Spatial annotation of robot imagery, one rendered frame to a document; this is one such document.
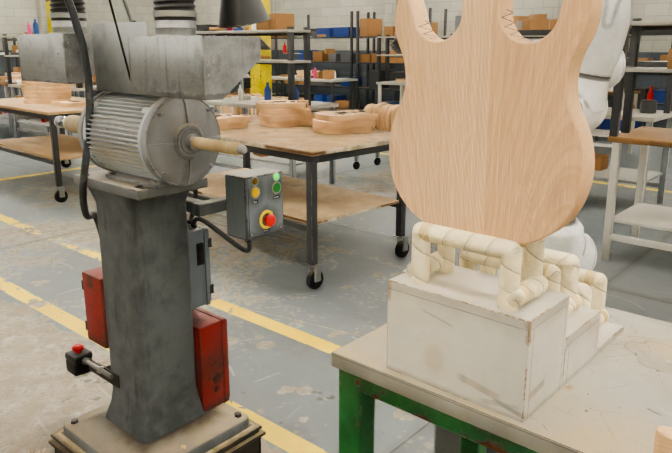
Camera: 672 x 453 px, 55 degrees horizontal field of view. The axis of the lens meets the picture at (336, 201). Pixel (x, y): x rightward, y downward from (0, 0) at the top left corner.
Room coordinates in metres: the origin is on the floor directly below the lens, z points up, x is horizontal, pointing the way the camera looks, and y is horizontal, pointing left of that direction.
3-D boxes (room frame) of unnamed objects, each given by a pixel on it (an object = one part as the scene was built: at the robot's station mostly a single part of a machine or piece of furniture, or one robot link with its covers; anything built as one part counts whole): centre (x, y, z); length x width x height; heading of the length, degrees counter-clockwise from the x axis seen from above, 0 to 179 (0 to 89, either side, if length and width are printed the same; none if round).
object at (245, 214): (2.02, 0.33, 0.99); 0.24 x 0.21 x 0.26; 49
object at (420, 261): (1.07, -0.15, 1.15); 0.03 x 0.03 x 0.09
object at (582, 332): (1.16, -0.34, 0.98); 0.27 x 0.16 x 0.09; 49
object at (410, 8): (1.12, -0.14, 1.55); 0.07 x 0.04 x 0.09; 48
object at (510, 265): (0.96, -0.27, 1.15); 0.03 x 0.03 x 0.09
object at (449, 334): (1.05, -0.24, 1.02); 0.27 x 0.15 x 0.17; 49
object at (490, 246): (1.01, -0.21, 1.20); 0.20 x 0.03 x 0.03; 48
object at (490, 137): (1.04, -0.24, 1.39); 0.35 x 0.04 x 0.40; 48
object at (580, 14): (0.95, -0.33, 1.56); 0.07 x 0.04 x 0.10; 48
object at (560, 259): (1.19, -0.37, 1.12); 0.20 x 0.03 x 0.03; 48
